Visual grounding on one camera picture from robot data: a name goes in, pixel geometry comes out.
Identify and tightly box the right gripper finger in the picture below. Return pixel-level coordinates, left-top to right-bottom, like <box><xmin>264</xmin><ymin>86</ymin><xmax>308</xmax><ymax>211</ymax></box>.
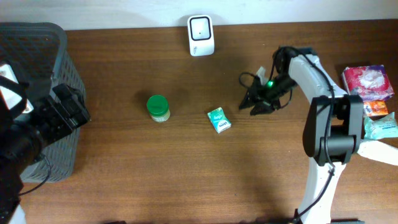
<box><xmin>238</xmin><ymin>95</ymin><xmax>252</xmax><ymax>110</ymax></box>
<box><xmin>250</xmin><ymin>104</ymin><xmax>275</xmax><ymax>116</ymax></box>

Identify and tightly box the teal pocket tissue pack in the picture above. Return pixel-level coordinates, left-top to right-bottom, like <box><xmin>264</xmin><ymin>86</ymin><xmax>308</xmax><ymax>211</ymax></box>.
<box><xmin>207</xmin><ymin>107</ymin><xmax>231</xmax><ymax>134</ymax></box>

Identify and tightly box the green lid glass jar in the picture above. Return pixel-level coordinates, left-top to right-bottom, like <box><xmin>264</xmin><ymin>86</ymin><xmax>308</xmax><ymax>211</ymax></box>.
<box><xmin>147</xmin><ymin>95</ymin><xmax>170</xmax><ymax>123</ymax></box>

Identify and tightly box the orange pocket tissue pack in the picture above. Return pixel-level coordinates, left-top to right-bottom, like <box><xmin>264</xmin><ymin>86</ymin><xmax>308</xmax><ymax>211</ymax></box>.
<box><xmin>364</xmin><ymin>100</ymin><xmax>389</xmax><ymax>117</ymax></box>

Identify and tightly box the red purple tissue pack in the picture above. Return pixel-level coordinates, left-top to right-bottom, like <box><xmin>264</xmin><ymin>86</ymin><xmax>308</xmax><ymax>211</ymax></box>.
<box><xmin>341</xmin><ymin>65</ymin><xmax>394</xmax><ymax>101</ymax></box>

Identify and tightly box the teal wet wipes pouch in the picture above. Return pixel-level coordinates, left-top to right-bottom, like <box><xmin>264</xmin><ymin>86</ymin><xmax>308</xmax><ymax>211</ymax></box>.
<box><xmin>364</xmin><ymin>112</ymin><xmax>397</xmax><ymax>140</ymax></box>

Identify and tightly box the white bamboo print tube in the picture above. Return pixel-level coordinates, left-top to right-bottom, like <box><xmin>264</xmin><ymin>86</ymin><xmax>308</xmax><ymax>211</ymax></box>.
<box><xmin>357</xmin><ymin>139</ymin><xmax>398</xmax><ymax>166</ymax></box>

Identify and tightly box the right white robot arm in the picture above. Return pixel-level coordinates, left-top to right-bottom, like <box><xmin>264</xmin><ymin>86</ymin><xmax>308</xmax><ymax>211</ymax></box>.
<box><xmin>239</xmin><ymin>46</ymin><xmax>363</xmax><ymax>223</ymax></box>

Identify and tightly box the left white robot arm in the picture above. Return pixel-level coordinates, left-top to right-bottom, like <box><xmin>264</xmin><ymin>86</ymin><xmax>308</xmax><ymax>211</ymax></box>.
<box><xmin>1</xmin><ymin>61</ymin><xmax>90</xmax><ymax>223</ymax></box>

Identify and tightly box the white barcode scanner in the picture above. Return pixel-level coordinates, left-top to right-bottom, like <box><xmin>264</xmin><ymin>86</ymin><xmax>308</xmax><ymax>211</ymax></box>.
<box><xmin>187</xmin><ymin>15</ymin><xmax>215</xmax><ymax>57</ymax></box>

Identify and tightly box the grey plastic mesh basket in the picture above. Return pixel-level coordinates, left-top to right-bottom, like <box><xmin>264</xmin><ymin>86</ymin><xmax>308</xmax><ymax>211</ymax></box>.
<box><xmin>1</xmin><ymin>22</ymin><xmax>86</xmax><ymax>183</ymax></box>

